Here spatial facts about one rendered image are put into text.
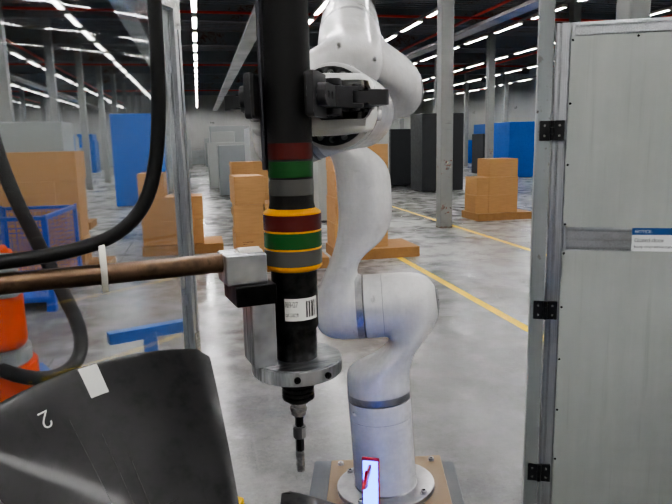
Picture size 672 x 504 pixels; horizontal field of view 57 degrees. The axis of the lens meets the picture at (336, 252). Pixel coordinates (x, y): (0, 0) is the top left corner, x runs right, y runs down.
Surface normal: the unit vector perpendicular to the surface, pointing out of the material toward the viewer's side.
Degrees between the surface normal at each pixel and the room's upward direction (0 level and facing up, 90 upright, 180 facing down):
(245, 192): 90
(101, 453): 44
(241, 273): 90
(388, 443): 87
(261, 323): 90
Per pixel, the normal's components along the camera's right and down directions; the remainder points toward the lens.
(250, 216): 0.19, 0.17
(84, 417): 0.32, -0.61
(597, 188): -0.20, 0.18
